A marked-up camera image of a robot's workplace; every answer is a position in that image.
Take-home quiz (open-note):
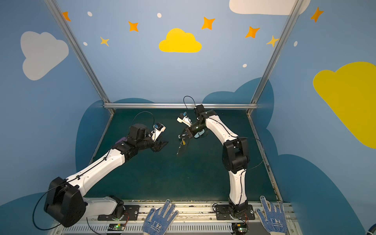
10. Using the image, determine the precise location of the purple pink toy shovel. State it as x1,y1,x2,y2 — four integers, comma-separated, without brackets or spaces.
115,137,127,145

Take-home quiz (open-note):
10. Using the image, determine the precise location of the blue dotted glove centre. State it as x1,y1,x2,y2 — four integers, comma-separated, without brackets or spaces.
143,199,179,235

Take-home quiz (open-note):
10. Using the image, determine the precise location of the left green circuit board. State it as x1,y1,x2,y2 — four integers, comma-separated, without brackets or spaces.
108,224,125,232

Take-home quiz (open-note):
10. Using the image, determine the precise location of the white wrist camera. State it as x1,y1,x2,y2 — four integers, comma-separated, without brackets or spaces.
151,122,166,142
177,112,192,127

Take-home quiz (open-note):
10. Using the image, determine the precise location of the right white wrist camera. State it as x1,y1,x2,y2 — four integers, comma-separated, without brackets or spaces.
177,112,192,127

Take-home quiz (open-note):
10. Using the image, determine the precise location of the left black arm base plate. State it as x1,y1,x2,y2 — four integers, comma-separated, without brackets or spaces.
98,205,140,221

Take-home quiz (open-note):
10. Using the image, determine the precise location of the right aluminium frame post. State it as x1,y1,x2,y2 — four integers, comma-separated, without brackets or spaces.
246,0,305,117

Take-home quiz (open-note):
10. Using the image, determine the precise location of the left aluminium frame post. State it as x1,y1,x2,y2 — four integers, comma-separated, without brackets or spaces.
44,0,110,104

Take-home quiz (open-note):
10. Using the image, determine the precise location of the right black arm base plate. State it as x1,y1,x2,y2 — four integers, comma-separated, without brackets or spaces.
212,203,256,221

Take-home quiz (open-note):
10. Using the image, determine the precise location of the aluminium front rail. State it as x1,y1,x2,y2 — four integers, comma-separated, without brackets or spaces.
48,199,300,235

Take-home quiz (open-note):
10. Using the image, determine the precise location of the blue dotted glove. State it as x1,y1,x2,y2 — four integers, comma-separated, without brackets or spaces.
143,199,179,235
256,195,288,235

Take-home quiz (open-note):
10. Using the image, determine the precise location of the green circuit board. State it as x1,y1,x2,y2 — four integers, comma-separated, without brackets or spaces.
108,224,125,232
231,223,249,235

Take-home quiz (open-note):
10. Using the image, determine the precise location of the aluminium frame post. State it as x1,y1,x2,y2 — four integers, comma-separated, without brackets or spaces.
44,0,110,104
246,0,305,117

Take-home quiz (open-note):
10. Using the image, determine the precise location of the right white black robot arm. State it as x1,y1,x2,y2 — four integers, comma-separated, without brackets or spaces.
177,105,250,217

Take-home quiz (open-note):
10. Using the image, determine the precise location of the right green circuit board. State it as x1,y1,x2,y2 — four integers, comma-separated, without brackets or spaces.
231,223,249,235

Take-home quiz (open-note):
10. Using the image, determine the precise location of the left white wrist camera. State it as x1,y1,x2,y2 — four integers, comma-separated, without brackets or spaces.
151,122,166,142

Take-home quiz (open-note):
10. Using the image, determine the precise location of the blue dotted glove right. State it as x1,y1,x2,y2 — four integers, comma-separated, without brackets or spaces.
256,195,288,235

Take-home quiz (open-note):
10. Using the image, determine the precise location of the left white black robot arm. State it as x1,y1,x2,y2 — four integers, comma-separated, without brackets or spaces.
44,122,168,227

